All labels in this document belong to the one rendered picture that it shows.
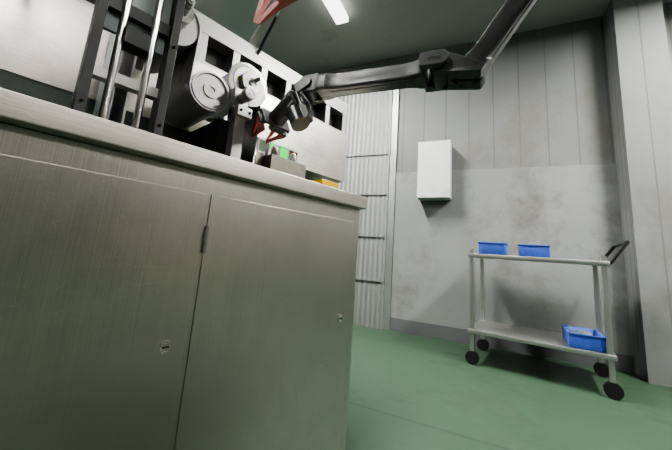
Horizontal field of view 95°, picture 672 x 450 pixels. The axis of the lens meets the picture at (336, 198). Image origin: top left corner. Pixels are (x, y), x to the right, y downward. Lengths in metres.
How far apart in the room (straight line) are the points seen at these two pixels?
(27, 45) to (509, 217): 3.17
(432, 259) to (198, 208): 2.72
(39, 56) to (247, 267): 0.90
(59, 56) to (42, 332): 0.89
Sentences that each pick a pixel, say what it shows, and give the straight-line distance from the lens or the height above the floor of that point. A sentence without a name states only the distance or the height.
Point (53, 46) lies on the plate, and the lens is 1.34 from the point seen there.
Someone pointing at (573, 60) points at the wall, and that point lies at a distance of 3.78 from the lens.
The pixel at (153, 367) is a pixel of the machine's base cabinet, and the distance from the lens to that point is 0.71.
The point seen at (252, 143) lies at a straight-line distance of 1.13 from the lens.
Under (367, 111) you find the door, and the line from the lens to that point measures 3.70.
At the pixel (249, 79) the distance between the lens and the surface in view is 1.14.
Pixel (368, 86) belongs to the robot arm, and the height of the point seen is 1.17.
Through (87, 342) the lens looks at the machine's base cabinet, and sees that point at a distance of 0.66.
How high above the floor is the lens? 0.71
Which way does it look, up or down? 10 degrees up
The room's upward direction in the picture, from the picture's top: 4 degrees clockwise
